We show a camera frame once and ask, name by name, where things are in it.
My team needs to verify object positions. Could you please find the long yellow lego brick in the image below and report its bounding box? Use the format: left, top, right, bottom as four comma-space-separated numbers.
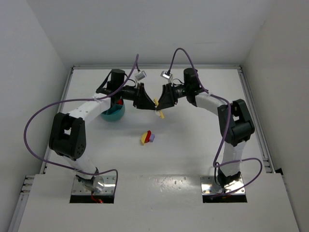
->
154, 98, 165, 119

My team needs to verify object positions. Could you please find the small red lego brick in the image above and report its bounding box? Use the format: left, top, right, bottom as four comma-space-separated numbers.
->
117, 99, 124, 105

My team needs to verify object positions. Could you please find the yellow curved lego piece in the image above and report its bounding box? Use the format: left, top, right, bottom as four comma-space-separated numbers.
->
140, 132, 148, 145

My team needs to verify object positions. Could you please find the lavender lego brick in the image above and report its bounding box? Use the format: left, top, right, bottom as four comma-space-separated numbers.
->
149, 134, 155, 142

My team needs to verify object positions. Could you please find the blue lego brick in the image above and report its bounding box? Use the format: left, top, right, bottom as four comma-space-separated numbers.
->
105, 104, 123, 115

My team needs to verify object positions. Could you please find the red curved lego piece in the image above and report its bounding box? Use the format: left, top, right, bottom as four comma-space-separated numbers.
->
145, 130, 152, 143

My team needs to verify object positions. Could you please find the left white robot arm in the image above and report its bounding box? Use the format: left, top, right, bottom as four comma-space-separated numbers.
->
49, 69, 156, 189

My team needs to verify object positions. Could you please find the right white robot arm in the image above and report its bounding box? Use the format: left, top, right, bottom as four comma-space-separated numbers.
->
157, 68, 255, 188

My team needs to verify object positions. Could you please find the teal round divided container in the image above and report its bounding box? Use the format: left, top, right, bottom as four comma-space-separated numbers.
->
101, 104, 126, 122

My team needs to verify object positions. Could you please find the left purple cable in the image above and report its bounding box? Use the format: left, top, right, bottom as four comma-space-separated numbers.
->
23, 53, 118, 191

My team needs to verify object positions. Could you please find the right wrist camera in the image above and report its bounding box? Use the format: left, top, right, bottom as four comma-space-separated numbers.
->
160, 71, 173, 80

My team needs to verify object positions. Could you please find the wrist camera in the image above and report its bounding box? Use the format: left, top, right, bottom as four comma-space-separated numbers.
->
134, 71, 147, 81
160, 71, 173, 80

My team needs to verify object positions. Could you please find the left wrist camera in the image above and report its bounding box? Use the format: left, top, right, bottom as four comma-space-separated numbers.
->
134, 71, 147, 81

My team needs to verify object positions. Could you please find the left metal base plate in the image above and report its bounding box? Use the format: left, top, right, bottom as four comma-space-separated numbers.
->
71, 175, 116, 196

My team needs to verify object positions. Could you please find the metal base plate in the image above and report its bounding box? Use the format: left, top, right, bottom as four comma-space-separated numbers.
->
200, 176, 245, 196
71, 175, 116, 196

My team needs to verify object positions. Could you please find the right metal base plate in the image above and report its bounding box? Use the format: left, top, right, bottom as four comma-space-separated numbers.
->
200, 176, 245, 196

